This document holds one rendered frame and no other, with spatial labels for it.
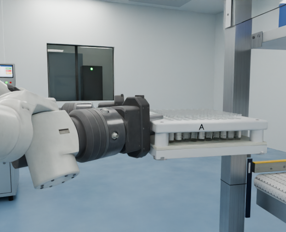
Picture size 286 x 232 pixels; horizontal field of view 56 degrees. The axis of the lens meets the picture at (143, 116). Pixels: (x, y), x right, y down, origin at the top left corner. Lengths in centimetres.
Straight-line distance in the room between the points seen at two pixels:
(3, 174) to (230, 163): 241
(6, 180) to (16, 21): 346
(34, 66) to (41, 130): 520
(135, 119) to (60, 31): 525
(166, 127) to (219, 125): 11
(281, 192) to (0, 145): 74
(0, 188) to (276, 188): 259
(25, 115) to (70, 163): 10
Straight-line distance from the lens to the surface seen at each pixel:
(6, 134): 31
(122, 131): 45
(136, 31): 606
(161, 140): 52
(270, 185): 91
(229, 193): 95
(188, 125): 53
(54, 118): 41
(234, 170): 93
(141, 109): 50
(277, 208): 94
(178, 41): 644
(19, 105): 35
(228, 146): 58
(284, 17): 88
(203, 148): 55
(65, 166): 39
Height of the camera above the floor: 111
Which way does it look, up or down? 6 degrees down
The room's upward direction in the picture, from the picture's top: straight up
